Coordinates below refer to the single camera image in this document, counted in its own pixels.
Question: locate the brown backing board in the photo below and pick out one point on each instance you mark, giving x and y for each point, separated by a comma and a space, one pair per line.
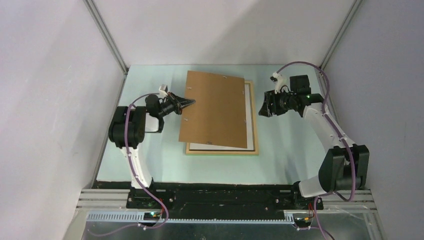
218, 114

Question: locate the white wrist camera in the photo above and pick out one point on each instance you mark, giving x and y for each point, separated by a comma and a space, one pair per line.
163, 90
279, 81

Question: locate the seaside landscape photo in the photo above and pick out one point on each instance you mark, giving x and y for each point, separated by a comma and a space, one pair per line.
250, 126

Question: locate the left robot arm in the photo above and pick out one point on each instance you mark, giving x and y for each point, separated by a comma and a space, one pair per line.
131, 123

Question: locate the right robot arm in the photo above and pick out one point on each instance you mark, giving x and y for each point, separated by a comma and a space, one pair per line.
345, 164

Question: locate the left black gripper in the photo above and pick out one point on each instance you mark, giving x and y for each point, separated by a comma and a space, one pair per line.
178, 103

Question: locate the aluminium frame rails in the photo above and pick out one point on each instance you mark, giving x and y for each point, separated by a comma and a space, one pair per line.
101, 214

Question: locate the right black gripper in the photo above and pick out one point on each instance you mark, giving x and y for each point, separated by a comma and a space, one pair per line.
267, 110

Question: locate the wooden picture frame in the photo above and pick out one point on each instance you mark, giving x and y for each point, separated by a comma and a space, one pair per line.
253, 132

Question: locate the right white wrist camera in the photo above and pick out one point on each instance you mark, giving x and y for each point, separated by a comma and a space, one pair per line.
279, 81

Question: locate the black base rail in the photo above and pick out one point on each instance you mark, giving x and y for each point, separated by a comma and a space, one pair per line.
212, 201

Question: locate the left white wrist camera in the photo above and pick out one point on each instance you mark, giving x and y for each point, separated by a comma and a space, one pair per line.
163, 90

